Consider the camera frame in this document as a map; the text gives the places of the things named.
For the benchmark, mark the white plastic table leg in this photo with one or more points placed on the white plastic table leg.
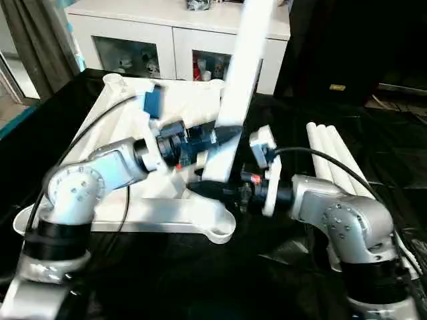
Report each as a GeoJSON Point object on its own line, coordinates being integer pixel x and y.
{"type": "Point", "coordinates": [243, 83]}
{"type": "Point", "coordinates": [325, 140]}
{"type": "Point", "coordinates": [315, 140]}
{"type": "Point", "coordinates": [336, 140]}

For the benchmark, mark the white plastic table top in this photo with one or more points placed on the white plastic table top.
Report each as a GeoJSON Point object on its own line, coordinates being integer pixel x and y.
{"type": "Point", "coordinates": [160, 213]}

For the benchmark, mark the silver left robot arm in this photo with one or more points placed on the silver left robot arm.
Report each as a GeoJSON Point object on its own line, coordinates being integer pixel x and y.
{"type": "Point", "coordinates": [73, 190]}

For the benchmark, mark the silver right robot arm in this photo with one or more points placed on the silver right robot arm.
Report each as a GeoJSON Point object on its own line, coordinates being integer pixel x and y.
{"type": "Point", "coordinates": [350, 216]}

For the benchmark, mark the black mat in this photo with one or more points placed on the black mat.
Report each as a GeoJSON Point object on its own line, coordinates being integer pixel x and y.
{"type": "Point", "coordinates": [283, 110]}

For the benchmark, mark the white cup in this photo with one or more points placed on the white cup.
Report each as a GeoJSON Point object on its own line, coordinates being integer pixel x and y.
{"type": "Point", "coordinates": [207, 76]}

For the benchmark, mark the black and white figurine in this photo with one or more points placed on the black and white figurine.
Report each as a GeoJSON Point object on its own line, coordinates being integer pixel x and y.
{"type": "Point", "coordinates": [152, 65]}

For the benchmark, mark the small white figurine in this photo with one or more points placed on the small white figurine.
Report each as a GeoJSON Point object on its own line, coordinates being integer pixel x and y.
{"type": "Point", "coordinates": [125, 65]}

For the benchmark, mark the white display cabinet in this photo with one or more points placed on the white display cabinet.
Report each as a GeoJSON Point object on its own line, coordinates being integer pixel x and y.
{"type": "Point", "coordinates": [150, 16]}

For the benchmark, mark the black cabinet with gold label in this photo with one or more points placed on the black cabinet with gold label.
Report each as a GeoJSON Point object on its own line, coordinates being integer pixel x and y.
{"type": "Point", "coordinates": [327, 40]}

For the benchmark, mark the teal floor mat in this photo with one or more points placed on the teal floor mat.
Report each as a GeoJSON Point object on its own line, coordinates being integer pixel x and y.
{"type": "Point", "coordinates": [13, 125]}

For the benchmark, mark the dark low furniture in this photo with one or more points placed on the dark low furniture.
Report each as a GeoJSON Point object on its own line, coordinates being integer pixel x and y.
{"type": "Point", "coordinates": [400, 100]}

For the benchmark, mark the grey curtain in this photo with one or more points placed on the grey curtain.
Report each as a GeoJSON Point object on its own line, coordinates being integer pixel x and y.
{"type": "Point", "coordinates": [36, 43]}

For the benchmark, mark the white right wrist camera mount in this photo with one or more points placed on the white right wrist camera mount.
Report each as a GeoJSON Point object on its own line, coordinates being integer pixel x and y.
{"type": "Point", "coordinates": [272, 193]}

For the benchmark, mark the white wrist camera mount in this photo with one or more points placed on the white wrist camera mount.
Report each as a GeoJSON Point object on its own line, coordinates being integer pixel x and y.
{"type": "Point", "coordinates": [272, 193]}
{"type": "Point", "coordinates": [153, 161]}

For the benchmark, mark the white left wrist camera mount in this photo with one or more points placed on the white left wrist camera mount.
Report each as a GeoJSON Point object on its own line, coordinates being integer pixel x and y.
{"type": "Point", "coordinates": [153, 161]}

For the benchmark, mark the grey door frame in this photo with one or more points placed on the grey door frame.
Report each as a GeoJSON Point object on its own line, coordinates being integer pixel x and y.
{"type": "Point", "coordinates": [13, 80]}

